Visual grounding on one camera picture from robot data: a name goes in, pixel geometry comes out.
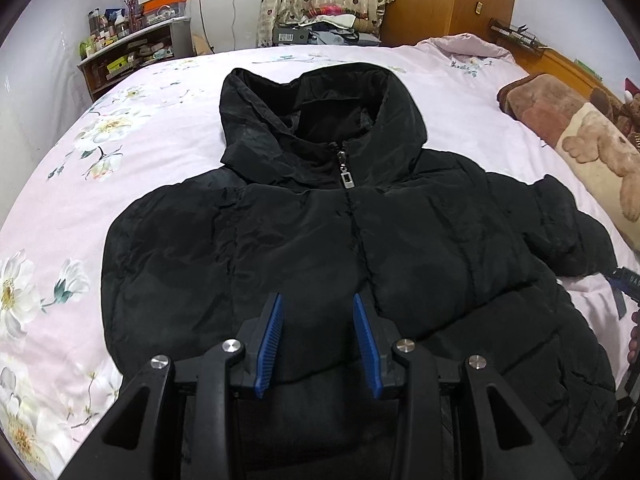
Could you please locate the black hooded puffer jacket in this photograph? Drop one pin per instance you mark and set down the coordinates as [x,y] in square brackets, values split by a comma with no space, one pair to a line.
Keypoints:
[310,240]

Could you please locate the wooden wardrobe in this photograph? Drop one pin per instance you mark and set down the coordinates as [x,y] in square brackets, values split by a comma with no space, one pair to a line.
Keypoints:
[440,0]

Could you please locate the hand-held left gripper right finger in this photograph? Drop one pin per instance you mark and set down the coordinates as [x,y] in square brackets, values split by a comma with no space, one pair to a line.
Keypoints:
[367,345]

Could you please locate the black box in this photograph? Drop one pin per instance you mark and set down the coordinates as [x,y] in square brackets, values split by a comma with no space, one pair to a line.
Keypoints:
[290,36]

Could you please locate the wooden headboard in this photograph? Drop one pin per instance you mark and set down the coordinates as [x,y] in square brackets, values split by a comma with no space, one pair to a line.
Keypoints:
[565,62]

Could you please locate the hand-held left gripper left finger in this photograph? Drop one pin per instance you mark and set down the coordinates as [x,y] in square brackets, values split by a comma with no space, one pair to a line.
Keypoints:
[269,340]

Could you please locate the bed with pink floral sheet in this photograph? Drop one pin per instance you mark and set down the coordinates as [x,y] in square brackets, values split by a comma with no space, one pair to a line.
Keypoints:
[175,125]

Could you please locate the group of bottles and jars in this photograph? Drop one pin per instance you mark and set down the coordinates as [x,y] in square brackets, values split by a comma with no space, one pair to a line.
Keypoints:
[107,27]

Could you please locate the orange lidded storage box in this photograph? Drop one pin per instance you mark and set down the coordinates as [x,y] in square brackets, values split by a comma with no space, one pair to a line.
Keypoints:
[162,2]

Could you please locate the pile of clothes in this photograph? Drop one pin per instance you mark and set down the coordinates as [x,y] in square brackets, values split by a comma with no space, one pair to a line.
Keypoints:
[340,22]

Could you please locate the wooden shelf unit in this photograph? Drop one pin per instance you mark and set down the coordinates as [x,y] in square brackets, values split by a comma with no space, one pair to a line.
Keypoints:
[150,52]

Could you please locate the teddy bear print pillow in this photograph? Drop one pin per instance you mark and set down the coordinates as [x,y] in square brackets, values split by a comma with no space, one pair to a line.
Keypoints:
[590,135]

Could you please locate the person's right hand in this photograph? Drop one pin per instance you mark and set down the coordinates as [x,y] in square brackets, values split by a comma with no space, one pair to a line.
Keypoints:
[635,340]

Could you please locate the brown plush toy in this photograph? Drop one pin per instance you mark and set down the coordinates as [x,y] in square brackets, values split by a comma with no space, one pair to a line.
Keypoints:
[631,107]

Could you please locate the pink crumpled duvet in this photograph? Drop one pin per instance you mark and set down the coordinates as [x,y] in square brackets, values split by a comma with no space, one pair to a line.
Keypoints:
[465,47]

